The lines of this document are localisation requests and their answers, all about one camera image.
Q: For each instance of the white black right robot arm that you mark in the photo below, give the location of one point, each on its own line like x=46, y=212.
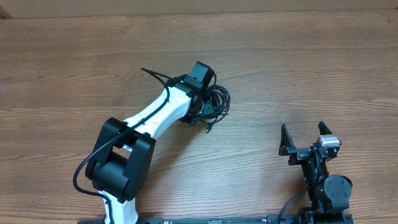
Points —
x=328, y=194

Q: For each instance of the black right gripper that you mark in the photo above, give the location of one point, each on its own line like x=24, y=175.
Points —
x=303, y=151

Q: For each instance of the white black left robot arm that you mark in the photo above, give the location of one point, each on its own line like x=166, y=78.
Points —
x=120, y=161

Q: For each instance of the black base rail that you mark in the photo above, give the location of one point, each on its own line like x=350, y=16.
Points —
x=270, y=219

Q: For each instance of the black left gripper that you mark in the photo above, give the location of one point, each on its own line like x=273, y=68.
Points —
x=208, y=97

